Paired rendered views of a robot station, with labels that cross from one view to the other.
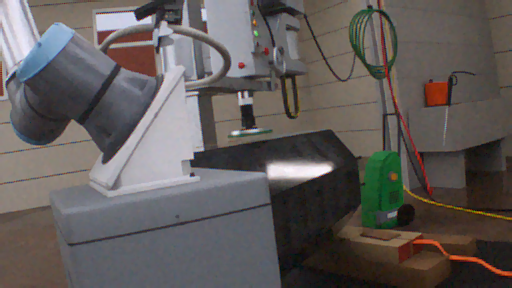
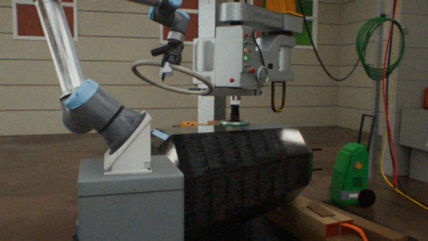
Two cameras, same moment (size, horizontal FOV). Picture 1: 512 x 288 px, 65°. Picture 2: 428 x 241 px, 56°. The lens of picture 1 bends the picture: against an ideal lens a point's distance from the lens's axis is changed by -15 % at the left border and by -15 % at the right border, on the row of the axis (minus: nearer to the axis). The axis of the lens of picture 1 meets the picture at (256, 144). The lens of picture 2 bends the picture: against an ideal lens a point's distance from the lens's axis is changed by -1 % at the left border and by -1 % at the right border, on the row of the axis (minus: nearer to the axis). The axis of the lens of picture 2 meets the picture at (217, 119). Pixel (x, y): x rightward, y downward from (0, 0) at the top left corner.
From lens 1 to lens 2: 0.80 m
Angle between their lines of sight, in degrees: 13
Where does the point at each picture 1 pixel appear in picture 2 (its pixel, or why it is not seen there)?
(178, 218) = (134, 190)
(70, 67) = (93, 108)
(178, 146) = (143, 154)
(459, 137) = not seen: outside the picture
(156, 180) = (130, 169)
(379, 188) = (345, 172)
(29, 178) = not seen: hidden behind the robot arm
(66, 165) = (124, 102)
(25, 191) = not seen: hidden behind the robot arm
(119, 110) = (118, 132)
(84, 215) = (88, 184)
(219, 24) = (223, 47)
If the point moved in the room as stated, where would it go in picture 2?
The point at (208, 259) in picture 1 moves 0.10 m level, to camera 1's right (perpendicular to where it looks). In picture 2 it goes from (146, 211) to (171, 213)
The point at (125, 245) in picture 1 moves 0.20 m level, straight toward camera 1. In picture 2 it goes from (105, 199) to (95, 219)
